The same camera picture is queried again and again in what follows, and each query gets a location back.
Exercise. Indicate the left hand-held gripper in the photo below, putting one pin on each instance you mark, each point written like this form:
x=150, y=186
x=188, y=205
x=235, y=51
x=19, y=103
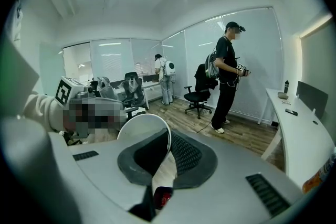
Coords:
x=64, y=90

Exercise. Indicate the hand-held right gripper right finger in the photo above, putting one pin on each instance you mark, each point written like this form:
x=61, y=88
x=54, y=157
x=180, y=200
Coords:
x=231, y=178

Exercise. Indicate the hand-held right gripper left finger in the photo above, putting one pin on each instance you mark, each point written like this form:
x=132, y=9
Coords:
x=99, y=178

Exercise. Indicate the person's left forearm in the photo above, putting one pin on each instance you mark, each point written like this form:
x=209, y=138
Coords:
x=42, y=110

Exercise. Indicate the plastic-wrapped office chair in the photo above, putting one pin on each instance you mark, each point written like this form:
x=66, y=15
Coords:
x=106, y=89

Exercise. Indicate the black mesh office chair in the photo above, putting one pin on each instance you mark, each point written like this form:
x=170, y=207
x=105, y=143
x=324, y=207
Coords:
x=134, y=91

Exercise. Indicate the operator in white coat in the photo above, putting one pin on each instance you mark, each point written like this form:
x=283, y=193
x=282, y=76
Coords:
x=26, y=165

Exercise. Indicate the orange drink bottle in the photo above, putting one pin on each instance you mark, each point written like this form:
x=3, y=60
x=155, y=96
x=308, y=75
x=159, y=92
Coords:
x=315, y=181

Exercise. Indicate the dark grey desk partition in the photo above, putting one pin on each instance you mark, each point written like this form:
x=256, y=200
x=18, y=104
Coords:
x=312, y=99
x=151, y=78

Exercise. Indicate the black phone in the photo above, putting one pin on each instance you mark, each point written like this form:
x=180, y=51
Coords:
x=291, y=112

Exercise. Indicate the brown pouch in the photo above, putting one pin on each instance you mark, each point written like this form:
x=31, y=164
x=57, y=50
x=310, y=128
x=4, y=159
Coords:
x=283, y=95

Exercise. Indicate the black coat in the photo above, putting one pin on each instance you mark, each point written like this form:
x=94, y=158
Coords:
x=204, y=78

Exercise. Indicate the black drinking bottle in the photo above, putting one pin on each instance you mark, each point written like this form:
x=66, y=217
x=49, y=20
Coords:
x=286, y=87

